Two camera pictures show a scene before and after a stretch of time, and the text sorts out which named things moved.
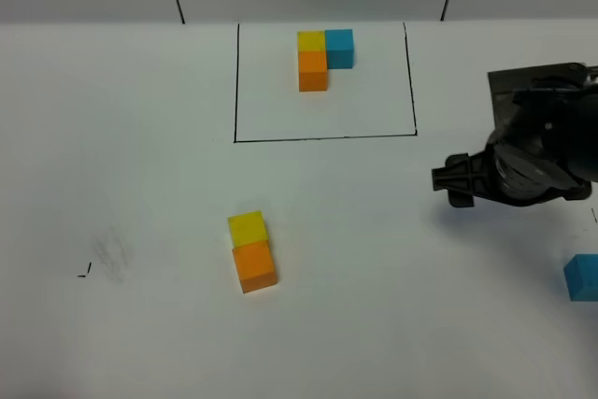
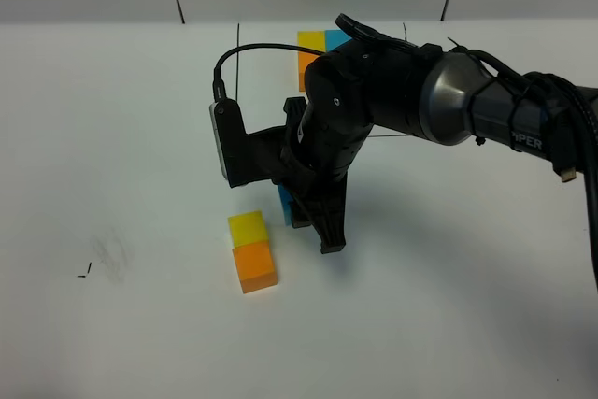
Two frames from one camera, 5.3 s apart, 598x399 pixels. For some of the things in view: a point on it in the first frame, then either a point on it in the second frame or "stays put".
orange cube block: x=254 y=266 stays put
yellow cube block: x=248 y=228 stays put
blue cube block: x=581 y=277 to x=286 y=205
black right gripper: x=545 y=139 to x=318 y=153
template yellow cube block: x=313 y=40 stays put
